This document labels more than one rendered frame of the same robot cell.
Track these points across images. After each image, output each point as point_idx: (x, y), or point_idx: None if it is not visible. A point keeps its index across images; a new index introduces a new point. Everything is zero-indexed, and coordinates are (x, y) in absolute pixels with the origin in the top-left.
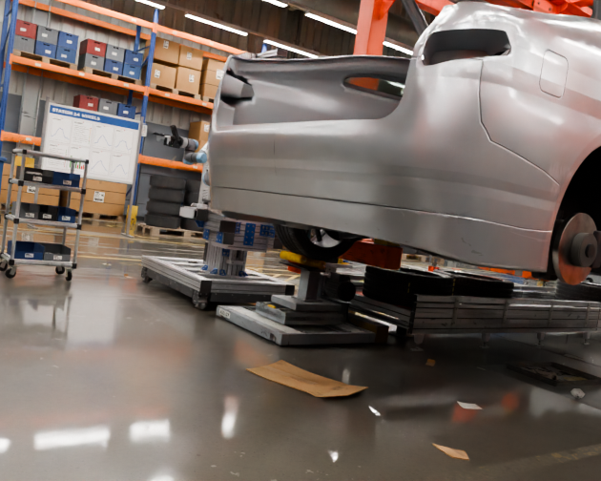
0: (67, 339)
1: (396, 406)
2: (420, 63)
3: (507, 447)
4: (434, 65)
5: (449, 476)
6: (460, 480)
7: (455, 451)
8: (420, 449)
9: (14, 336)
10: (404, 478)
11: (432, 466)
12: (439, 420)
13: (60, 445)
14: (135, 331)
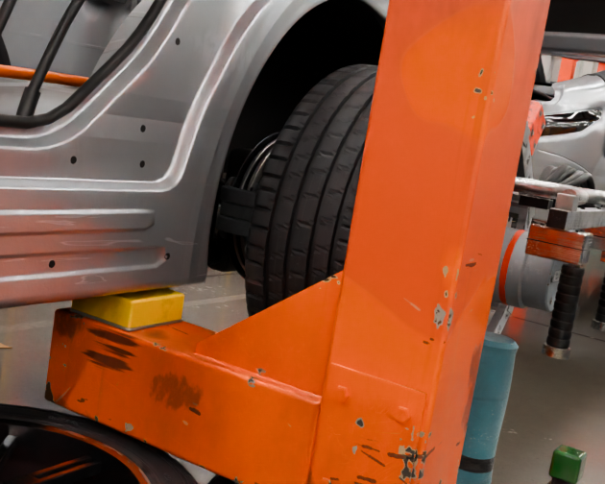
0: (507, 434)
1: (40, 391)
2: (128, 2)
3: None
4: (115, 2)
5: (7, 329)
6: None
7: None
8: (27, 346)
9: (543, 426)
10: (48, 327)
11: (19, 335)
12: None
13: None
14: (509, 478)
